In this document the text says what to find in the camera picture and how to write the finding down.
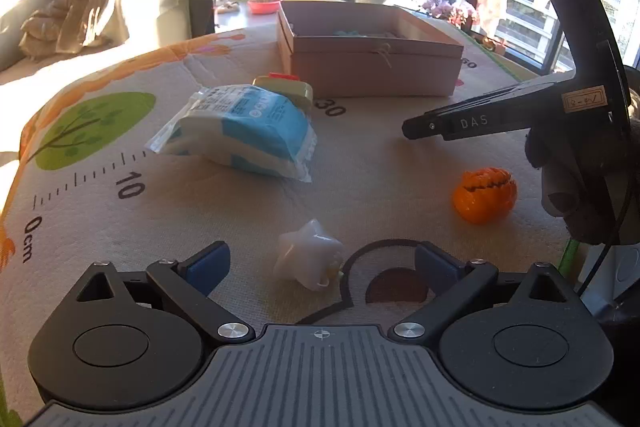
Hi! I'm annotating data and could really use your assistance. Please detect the beige cardboard box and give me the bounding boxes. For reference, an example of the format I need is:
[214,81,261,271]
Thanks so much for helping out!
[276,1,465,98]

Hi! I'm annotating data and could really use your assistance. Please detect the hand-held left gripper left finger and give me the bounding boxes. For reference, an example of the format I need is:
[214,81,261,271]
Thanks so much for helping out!
[75,241,257,347]

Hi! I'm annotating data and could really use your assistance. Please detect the person's right hand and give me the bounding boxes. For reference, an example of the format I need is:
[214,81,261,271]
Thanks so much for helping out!
[524,127,588,244]

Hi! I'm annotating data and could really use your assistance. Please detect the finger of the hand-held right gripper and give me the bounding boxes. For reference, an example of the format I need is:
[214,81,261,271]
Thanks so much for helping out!
[402,104,540,142]
[425,76,556,116]

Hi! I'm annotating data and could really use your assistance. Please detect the white sofa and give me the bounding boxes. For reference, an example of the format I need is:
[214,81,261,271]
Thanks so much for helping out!
[0,0,213,72]

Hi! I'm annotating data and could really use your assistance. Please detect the orange pumpkin toy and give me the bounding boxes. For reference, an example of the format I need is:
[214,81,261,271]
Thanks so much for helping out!
[452,168,518,225]

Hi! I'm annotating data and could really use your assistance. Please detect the olive tin with red lid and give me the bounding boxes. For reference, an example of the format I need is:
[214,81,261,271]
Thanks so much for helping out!
[251,73,315,112]

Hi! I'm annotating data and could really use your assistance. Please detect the blue white wipes packet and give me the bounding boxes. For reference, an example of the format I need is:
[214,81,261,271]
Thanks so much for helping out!
[145,84,318,182]

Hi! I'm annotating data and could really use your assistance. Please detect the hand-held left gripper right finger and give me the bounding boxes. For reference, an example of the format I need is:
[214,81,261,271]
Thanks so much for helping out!
[394,241,581,350]

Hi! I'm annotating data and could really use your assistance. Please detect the purple flowers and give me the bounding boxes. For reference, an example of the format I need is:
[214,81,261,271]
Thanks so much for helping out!
[414,0,481,28]

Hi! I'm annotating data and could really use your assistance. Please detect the white star toy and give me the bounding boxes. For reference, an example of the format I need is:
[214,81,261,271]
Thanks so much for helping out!
[273,219,346,292]

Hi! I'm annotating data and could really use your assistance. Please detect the printed ruler play mat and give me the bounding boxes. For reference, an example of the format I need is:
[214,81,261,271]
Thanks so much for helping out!
[0,14,591,427]

